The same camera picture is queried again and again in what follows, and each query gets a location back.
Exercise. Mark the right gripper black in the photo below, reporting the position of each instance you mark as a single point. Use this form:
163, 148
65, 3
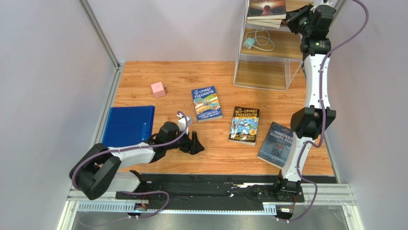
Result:
293, 18

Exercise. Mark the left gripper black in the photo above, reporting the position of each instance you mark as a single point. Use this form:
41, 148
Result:
193, 146

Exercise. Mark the orange 78-storey treehouse book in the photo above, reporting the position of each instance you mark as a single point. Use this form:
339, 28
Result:
274, 23

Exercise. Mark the three days to see book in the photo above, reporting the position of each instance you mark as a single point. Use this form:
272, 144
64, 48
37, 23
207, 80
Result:
267, 9

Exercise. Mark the black 169-storey treehouse book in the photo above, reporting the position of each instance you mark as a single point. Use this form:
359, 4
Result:
244, 125

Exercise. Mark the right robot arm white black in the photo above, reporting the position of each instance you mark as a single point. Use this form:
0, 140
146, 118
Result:
312, 23

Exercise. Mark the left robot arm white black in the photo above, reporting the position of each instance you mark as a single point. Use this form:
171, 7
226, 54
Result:
98, 171

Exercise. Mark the blue 91-storey treehouse book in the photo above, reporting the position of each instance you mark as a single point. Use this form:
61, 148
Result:
206, 104

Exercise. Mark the pink cube power adapter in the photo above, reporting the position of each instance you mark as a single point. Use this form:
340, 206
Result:
158, 89

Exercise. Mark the blue file folder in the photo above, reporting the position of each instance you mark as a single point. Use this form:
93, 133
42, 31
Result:
127, 126

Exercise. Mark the nineteen eighty-four book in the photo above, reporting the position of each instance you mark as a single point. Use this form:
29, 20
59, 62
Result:
276, 146

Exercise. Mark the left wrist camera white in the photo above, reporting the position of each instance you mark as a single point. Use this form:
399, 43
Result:
184, 122

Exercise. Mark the white wire wooden shelf rack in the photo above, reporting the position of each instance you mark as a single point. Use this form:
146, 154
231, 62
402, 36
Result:
271, 70

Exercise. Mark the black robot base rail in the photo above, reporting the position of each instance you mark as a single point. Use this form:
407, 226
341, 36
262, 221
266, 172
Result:
205, 192

